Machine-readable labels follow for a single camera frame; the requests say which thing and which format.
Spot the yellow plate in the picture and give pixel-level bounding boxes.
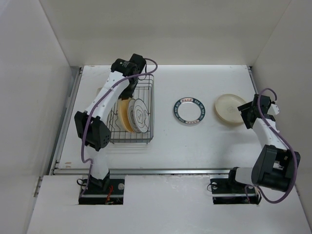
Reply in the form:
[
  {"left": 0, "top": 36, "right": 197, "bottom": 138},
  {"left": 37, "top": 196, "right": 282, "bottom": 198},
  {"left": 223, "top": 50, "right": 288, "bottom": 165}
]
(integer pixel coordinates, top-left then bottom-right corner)
[
  {"left": 118, "top": 98, "right": 135, "bottom": 133},
  {"left": 214, "top": 94, "right": 246, "bottom": 125}
]

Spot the grey patterned plate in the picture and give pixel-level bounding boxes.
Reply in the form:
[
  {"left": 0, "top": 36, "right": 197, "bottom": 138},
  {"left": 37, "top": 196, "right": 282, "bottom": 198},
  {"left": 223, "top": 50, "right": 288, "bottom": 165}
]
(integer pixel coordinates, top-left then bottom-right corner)
[{"left": 127, "top": 99, "right": 138, "bottom": 133}]

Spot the white plate green rim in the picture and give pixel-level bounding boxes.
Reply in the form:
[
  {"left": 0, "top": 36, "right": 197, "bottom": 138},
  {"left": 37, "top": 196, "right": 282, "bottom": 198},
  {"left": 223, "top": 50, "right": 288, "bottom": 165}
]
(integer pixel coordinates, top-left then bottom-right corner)
[{"left": 173, "top": 97, "right": 206, "bottom": 125}]

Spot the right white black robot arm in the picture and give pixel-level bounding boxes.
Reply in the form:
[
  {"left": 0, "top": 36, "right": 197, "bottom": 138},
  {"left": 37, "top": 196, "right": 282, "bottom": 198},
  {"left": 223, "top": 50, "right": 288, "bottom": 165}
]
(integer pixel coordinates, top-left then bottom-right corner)
[{"left": 226, "top": 94, "right": 301, "bottom": 192}]

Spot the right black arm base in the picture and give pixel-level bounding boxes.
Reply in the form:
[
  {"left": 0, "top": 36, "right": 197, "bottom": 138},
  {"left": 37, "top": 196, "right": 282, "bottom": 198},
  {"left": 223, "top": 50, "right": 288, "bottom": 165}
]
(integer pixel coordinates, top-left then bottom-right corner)
[{"left": 207, "top": 167, "right": 262, "bottom": 205}]

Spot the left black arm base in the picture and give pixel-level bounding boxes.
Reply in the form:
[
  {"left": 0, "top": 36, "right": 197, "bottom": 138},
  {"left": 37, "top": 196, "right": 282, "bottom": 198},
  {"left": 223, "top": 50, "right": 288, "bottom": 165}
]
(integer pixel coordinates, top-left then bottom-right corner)
[{"left": 77, "top": 174, "right": 125, "bottom": 205}]

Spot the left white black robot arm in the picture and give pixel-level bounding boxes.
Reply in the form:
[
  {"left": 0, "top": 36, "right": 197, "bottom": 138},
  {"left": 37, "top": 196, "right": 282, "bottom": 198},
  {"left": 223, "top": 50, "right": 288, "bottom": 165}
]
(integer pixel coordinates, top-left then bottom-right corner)
[{"left": 74, "top": 54, "right": 146, "bottom": 194}]

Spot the white plate black outline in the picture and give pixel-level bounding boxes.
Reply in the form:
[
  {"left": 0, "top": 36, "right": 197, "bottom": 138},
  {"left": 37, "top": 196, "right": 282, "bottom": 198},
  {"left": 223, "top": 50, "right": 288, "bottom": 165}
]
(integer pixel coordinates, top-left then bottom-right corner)
[{"left": 134, "top": 98, "right": 150, "bottom": 133}]

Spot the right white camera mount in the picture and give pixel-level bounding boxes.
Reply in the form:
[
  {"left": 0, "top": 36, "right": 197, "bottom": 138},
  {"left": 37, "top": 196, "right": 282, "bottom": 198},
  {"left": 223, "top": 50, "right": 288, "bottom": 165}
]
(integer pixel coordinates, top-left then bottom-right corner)
[{"left": 267, "top": 102, "right": 280, "bottom": 116}]

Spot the black wire dish rack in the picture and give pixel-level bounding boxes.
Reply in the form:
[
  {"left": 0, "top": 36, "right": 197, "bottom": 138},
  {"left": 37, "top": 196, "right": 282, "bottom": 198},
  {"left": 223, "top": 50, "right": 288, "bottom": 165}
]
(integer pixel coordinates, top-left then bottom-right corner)
[{"left": 107, "top": 75, "right": 154, "bottom": 143}]

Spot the metal rail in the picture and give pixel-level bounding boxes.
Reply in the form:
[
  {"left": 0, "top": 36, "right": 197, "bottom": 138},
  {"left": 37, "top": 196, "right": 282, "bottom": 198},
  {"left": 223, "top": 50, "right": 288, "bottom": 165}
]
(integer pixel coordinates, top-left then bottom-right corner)
[{"left": 48, "top": 168, "right": 231, "bottom": 176}]

